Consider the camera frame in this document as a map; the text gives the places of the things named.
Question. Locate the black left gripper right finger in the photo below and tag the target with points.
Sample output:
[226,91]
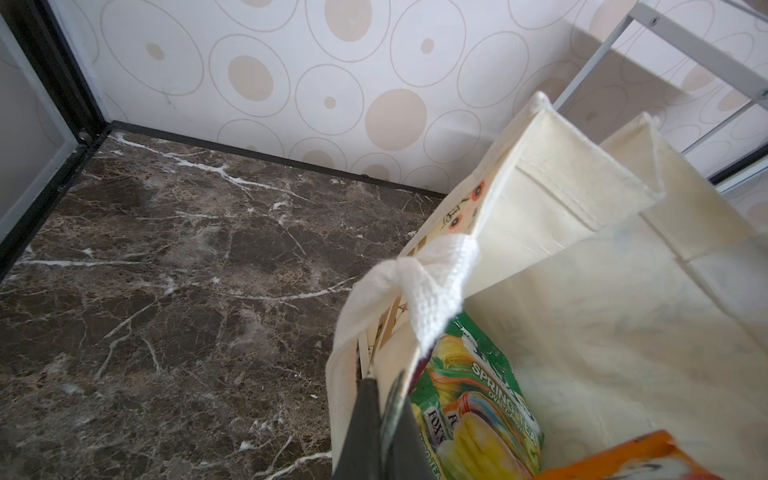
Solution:
[402,450]

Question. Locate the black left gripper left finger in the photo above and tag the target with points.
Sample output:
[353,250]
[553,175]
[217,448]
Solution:
[360,456]

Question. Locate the green yellow snack bag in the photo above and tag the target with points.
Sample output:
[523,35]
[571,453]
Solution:
[473,419]

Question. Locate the orange pink snack bag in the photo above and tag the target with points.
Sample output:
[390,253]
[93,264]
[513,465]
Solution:
[652,456]

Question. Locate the floral canvas grocery bag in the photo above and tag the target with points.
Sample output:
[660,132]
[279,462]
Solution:
[626,293]

